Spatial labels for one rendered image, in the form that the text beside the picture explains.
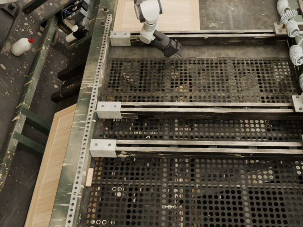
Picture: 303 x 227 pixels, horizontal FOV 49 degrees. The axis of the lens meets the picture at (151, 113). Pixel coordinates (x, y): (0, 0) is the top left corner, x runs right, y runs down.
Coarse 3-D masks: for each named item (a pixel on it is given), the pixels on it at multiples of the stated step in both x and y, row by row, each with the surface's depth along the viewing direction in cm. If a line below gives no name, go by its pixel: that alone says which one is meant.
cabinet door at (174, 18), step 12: (120, 0) 237; (132, 0) 236; (168, 0) 234; (180, 0) 233; (192, 0) 232; (120, 12) 229; (132, 12) 229; (168, 12) 226; (180, 12) 226; (192, 12) 224; (120, 24) 221; (132, 24) 221; (168, 24) 219; (180, 24) 218; (192, 24) 217
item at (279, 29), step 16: (288, 16) 187; (112, 32) 209; (128, 32) 208; (176, 32) 206; (192, 32) 205; (208, 32) 204; (224, 32) 204; (240, 32) 203; (256, 32) 202; (272, 32) 202
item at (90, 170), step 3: (90, 168) 161; (90, 171) 160; (87, 174) 159; (90, 174) 159; (87, 177) 158; (90, 177) 158; (87, 180) 157; (90, 180) 157; (87, 183) 156; (90, 183) 156
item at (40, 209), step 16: (112, 96) 210; (64, 112) 233; (64, 128) 223; (48, 144) 224; (64, 144) 213; (48, 160) 214; (48, 176) 205; (48, 192) 197; (32, 208) 198; (48, 208) 189; (32, 224) 190; (48, 224) 181
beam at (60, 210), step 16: (112, 0) 232; (112, 16) 222; (96, 32) 213; (96, 48) 205; (96, 64) 196; (80, 96) 183; (80, 112) 176; (96, 112) 176; (80, 128) 170; (80, 144) 165; (64, 160) 160; (64, 176) 155; (64, 192) 150; (80, 192) 150; (64, 208) 146; (80, 208) 148; (64, 224) 142
